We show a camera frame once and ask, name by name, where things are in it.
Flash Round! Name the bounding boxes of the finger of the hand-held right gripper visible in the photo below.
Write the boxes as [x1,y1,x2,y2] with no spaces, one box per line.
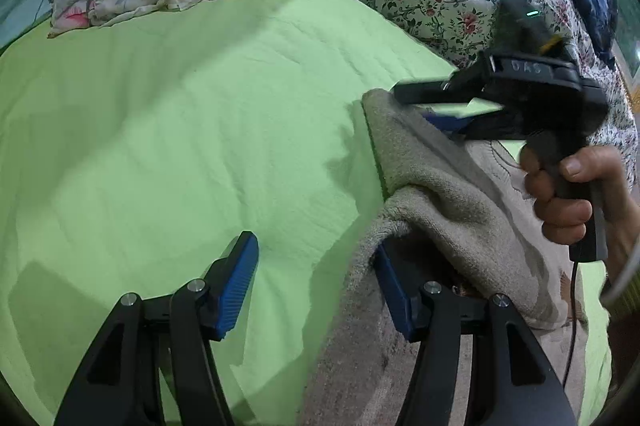
[419,108,482,143]
[392,77,506,113]

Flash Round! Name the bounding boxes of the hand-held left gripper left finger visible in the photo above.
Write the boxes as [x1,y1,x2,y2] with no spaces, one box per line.
[52,231,261,426]

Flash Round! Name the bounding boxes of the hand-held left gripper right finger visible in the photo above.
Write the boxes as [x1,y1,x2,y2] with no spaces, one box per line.
[372,242,581,426]

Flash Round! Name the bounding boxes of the grey knit garment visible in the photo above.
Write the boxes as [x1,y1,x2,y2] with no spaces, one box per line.
[297,88,612,426]

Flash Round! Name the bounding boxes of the person's right forearm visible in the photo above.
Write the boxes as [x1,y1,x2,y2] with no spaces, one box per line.
[599,186,640,323]

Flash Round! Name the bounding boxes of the person's right hand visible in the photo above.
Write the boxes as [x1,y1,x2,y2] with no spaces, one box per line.
[520,145,635,258]

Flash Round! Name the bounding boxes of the green bed sheet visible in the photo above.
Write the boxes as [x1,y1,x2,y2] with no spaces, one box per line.
[0,0,615,426]

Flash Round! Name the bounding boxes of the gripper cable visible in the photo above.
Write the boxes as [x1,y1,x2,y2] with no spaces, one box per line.
[561,259,582,391]

